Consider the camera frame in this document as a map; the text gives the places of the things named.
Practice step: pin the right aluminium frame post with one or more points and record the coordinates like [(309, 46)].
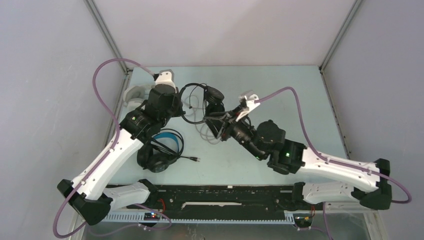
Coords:
[(340, 34)]

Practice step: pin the white gaming headset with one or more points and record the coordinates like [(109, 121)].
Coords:
[(134, 96)]

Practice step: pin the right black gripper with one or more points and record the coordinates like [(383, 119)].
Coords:
[(225, 126)]

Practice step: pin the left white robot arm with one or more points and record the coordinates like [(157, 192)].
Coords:
[(88, 193)]

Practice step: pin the aluminium frame post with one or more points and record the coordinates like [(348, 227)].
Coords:
[(103, 28), (340, 34)]

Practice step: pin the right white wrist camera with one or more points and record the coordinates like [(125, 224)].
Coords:
[(248, 101)]

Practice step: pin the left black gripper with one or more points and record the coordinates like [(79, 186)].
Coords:
[(179, 110)]

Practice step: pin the small black on-ear headphones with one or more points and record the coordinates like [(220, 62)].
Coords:
[(210, 97)]

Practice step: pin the left aluminium frame post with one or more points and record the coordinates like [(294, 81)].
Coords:
[(103, 28)]

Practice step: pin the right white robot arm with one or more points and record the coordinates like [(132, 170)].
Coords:
[(353, 180)]

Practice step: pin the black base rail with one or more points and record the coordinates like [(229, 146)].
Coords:
[(225, 203)]

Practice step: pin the black headset with blue band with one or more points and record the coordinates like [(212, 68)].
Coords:
[(156, 157)]

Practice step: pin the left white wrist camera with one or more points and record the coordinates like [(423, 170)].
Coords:
[(165, 77)]

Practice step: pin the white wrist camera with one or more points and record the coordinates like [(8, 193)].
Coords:
[(165, 77), (248, 101)]

